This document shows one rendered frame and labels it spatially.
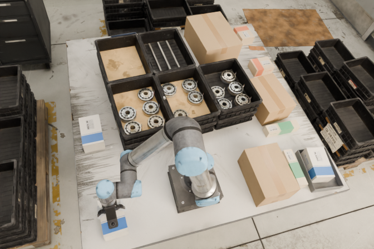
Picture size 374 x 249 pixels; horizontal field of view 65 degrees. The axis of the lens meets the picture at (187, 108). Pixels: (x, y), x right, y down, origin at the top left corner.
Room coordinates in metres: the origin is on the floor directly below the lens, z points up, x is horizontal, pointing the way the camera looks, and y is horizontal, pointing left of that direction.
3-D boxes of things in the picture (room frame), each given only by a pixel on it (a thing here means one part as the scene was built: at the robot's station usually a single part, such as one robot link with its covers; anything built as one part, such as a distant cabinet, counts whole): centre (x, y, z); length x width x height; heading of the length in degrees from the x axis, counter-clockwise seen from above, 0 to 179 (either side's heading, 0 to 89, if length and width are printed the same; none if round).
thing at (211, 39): (1.84, -0.08, 0.80); 0.40 x 0.30 x 0.20; 32
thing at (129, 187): (0.46, 0.18, 1.06); 0.11 x 0.11 x 0.08; 17
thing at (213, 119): (1.16, 0.02, 0.87); 0.40 x 0.30 x 0.11; 31
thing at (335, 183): (0.93, -0.89, 0.73); 0.27 x 0.20 x 0.05; 19
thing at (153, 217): (1.23, -0.04, 0.35); 1.60 x 1.60 x 0.70; 25
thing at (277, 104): (1.37, -0.54, 0.78); 0.30 x 0.22 x 0.16; 33
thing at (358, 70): (2.06, -1.53, 0.37); 0.42 x 0.34 x 0.46; 25
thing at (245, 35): (2.06, -0.34, 0.74); 0.16 x 0.12 x 0.07; 31
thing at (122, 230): (0.39, 0.26, 0.75); 0.20 x 0.12 x 0.09; 29
